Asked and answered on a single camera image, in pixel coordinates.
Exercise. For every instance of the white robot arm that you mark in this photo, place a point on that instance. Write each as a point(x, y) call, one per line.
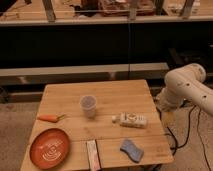
point(186, 83)

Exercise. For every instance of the orange ceramic bowl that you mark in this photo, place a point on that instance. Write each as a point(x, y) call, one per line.
point(49, 148)

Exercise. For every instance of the wooden table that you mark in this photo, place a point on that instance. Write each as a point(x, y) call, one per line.
point(113, 98)

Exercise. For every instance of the white lying bottle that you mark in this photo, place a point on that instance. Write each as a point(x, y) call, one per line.
point(130, 120)

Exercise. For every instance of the white pink flat box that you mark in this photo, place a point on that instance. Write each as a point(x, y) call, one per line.
point(93, 157)

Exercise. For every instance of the orange toy carrot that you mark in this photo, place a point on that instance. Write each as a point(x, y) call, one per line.
point(50, 118)

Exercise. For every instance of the blue sponge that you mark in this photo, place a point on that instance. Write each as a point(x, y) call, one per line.
point(133, 152)

